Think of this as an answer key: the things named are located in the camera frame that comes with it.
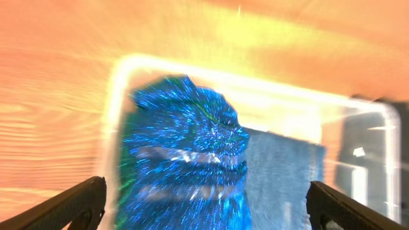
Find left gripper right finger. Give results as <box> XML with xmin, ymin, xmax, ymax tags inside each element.
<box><xmin>306</xmin><ymin>181</ymin><xmax>408</xmax><ymax>230</ymax></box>

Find blue sequin garment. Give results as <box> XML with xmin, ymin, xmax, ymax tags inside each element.
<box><xmin>115</xmin><ymin>75</ymin><xmax>252</xmax><ymax>229</ymax></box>

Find clear plastic storage bin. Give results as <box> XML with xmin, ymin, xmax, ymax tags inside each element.
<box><xmin>98</xmin><ymin>56</ymin><xmax>401</xmax><ymax>229</ymax></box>

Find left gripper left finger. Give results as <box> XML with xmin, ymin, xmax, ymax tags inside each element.
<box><xmin>1</xmin><ymin>176</ymin><xmax>107</xmax><ymax>230</ymax></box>

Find blue denim jeans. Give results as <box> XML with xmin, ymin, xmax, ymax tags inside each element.
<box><xmin>245</xmin><ymin>128</ymin><xmax>326</xmax><ymax>230</ymax></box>

